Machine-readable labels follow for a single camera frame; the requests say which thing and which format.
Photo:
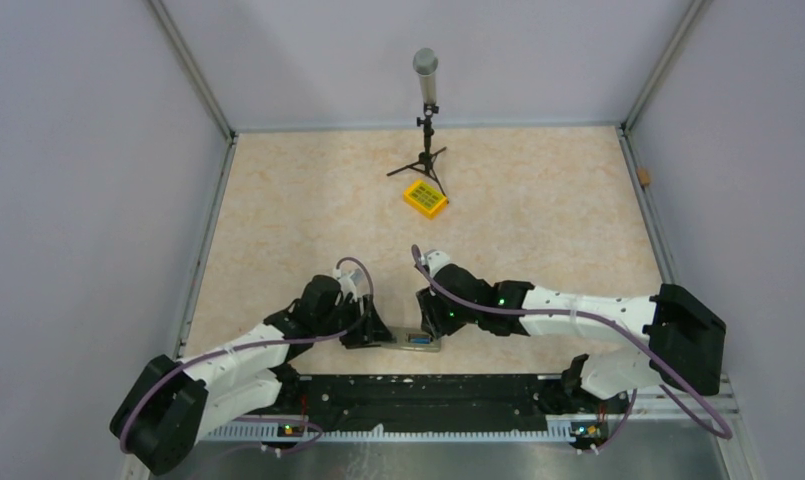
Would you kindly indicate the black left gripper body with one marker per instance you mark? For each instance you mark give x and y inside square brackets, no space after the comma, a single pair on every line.
[361,332]

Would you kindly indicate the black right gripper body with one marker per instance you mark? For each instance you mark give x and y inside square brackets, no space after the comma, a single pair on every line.
[445,319]

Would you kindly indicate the white remote control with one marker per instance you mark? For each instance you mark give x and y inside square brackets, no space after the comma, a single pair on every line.
[401,343]

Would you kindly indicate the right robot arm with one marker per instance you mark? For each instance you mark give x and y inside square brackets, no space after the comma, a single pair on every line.
[669,338]

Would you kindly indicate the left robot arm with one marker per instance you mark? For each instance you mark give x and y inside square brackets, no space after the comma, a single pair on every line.
[174,403]

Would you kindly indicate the yellow box with green grid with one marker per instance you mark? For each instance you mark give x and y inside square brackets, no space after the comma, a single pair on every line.
[425,199]

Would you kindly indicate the microphone on black tripod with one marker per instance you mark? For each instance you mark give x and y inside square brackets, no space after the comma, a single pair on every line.
[425,64]

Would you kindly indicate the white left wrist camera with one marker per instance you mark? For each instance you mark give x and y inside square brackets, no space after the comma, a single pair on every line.
[350,282]

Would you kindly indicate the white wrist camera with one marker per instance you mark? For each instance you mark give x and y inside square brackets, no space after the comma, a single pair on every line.
[434,260]
[350,282]

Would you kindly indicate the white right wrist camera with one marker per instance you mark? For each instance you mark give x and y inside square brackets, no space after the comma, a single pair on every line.
[434,260]

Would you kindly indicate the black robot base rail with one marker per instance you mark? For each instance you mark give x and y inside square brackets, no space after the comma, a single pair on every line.
[455,403]

